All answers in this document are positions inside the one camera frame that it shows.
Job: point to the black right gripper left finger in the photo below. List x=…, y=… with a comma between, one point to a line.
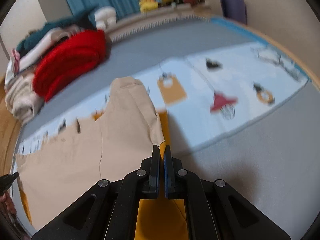
x=151, y=165

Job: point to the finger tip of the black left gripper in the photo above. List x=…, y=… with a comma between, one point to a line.
x=6, y=181

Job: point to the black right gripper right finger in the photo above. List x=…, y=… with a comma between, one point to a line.
x=172, y=185

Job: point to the beige and mustard hooded jacket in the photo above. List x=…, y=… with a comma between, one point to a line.
x=89, y=150

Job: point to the person's left hand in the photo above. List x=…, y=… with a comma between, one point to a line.
x=7, y=200

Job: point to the wooden headboard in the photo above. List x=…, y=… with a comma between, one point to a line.
x=9, y=131

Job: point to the cream folded fleece blanket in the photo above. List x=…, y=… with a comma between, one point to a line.
x=22, y=101

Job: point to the grey patterned bed sheet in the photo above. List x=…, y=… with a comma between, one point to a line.
x=238, y=109

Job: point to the white pink folded cloth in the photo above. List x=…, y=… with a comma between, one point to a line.
x=13, y=67

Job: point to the red fuzzy folded blanket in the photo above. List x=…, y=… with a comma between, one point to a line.
x=69, y=60

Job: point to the purple box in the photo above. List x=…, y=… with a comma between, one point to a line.
x=234, y=10

